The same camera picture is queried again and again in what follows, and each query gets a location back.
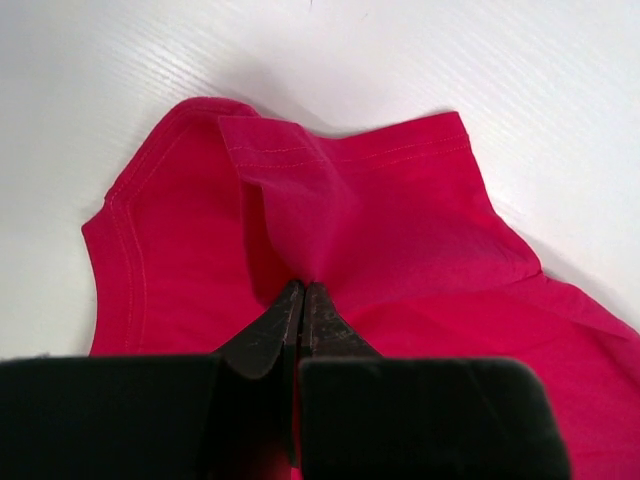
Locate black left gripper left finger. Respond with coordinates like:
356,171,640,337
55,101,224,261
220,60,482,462
1,281,304,479

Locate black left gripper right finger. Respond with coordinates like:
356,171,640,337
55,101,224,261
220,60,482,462
298,283,572,479

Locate red t shirt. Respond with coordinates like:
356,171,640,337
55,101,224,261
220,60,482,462
82,97,639,479

